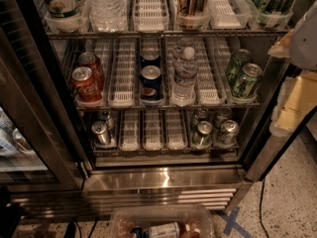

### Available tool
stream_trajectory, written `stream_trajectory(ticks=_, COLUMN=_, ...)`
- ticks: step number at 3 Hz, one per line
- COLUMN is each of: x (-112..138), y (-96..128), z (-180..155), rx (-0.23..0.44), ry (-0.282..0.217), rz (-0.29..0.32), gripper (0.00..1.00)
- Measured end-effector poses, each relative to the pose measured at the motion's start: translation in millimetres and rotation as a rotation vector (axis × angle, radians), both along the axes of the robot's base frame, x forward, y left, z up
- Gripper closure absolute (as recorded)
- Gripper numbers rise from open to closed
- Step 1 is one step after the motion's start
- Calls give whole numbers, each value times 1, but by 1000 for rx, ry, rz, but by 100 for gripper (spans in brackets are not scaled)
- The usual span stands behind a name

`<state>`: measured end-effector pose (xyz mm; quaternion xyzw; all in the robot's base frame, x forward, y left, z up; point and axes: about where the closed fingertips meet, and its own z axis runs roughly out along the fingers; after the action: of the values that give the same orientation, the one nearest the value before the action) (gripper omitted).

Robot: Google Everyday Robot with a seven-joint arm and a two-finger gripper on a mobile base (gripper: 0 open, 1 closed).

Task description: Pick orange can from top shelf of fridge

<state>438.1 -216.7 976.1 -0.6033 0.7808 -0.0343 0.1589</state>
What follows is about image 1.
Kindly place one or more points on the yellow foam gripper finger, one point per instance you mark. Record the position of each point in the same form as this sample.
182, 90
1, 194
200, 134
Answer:
281, 48
296, 98

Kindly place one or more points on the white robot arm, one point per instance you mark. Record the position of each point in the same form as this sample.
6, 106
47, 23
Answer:
303, 46

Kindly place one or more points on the front green can middle shelf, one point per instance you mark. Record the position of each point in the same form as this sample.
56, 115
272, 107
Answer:
247, 80

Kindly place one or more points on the rear green can middle shelf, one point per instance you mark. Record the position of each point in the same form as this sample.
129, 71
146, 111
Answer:
237, 60

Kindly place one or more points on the green can bottom front right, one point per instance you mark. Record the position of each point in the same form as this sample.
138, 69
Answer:
228, 132

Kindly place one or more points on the green can bottom rear right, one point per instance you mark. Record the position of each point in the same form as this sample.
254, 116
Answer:
220, 116

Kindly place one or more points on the green can bottom rear left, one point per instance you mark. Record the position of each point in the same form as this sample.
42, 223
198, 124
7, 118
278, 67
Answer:
198, 115

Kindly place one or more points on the green can bottom front left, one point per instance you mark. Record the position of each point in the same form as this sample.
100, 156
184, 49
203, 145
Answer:
202, 134

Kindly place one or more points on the rear blue pepsi can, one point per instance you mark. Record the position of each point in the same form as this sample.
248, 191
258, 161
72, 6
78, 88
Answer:
150, 58

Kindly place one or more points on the blue pepsi can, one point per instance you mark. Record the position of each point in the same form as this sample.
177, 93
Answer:
150, 58
151, 82

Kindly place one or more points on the white empty tray top shelf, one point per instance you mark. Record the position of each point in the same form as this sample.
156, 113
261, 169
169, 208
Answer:
150, 15

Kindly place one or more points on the white empty tray shelf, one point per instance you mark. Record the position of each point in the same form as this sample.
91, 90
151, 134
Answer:
150, 15
121, 92

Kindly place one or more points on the front blue pepsi can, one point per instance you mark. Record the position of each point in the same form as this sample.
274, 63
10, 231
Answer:
151, 82

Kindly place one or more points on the white empty tray middle shelf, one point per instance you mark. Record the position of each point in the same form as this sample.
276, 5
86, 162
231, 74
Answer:
121, 92

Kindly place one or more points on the stainless steel fridge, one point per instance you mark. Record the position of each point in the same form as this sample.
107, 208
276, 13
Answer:
151, 159

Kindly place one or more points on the white can in bin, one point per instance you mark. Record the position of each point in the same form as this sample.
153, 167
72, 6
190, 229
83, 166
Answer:
169, 230

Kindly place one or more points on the rear silver can bottom shelf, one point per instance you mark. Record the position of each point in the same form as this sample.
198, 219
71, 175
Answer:
107, 117

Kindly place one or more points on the silver can shelf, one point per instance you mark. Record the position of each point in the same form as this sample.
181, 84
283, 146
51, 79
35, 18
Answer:
100, 130
107, 117

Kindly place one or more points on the rear red coca-cola can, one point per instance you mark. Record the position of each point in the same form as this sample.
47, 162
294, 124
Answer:
91, 60

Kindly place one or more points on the red coca-cola can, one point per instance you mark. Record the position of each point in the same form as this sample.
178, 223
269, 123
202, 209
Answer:
85, 84
91, 60

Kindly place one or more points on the front red coca-cola can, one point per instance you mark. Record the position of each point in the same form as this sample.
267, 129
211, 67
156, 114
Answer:
85, 84

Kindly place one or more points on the front silver can bottom shelf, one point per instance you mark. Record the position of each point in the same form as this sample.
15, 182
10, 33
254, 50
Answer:
100, 130

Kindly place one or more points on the glass fridge door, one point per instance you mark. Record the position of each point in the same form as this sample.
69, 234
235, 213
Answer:
36, 96

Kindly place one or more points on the small clear water bottle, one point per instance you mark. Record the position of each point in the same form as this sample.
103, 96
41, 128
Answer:
184, 78

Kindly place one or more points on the blue tape cross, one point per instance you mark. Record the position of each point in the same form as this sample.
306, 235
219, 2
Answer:
231, 224

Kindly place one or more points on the large clear water bottle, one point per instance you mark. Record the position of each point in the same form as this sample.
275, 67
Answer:
108, 15

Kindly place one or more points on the clear plastic bin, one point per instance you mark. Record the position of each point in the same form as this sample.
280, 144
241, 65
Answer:
194, 220

